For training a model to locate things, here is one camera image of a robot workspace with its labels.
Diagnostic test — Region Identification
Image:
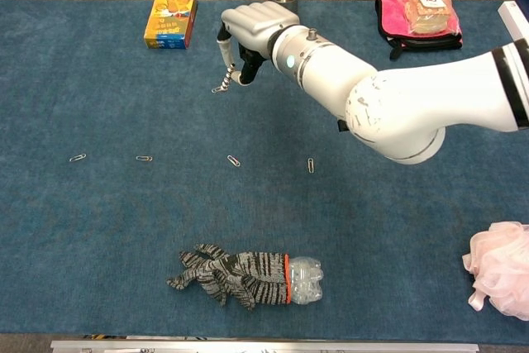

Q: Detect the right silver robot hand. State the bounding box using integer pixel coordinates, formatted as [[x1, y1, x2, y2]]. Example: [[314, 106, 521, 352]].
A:
[[215, 0, 301, 86]]

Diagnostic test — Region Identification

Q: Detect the metal drill bit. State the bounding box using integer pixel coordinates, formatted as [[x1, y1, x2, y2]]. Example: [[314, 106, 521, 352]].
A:
[[221, 62, 237, 92]]

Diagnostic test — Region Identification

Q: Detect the yellow cardboard box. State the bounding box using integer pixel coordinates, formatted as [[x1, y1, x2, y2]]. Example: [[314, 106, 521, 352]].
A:
[[143, 0, 198, 50]]

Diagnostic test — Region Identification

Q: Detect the pink cloth with black trim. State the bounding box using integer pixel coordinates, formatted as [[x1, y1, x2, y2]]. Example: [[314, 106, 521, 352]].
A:
[[374, 0, 464, 60]]

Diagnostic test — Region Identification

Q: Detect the clear bag of snacks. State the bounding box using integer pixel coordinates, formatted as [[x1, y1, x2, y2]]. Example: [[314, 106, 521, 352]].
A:
[[392, 0, 461, 36]]

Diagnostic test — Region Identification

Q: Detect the blue carpet table cover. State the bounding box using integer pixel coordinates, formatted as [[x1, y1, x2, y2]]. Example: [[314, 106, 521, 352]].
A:
[[0, 0, 529, 336]]

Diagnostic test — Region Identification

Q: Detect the white flat box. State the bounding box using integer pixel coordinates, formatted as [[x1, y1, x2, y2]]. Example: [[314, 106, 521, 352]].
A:
[[497, 0, 529, 43]]

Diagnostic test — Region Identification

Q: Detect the grey black striped glove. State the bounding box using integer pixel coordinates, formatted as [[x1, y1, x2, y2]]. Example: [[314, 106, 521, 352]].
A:
[[165, 243, 293, 311]]

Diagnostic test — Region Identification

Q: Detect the clear plastic bottle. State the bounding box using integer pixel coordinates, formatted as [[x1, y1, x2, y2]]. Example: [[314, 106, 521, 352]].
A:
[[288, 255, 325, 307]]

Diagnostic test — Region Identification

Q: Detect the pink mesh bath pouf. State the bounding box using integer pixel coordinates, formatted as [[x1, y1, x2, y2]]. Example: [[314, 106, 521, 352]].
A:
[[461, 222, 529, 322]]

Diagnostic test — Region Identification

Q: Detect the aluminium rail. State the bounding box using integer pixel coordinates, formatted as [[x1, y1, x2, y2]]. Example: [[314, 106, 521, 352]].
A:
[[50, 339, 480, 353]]

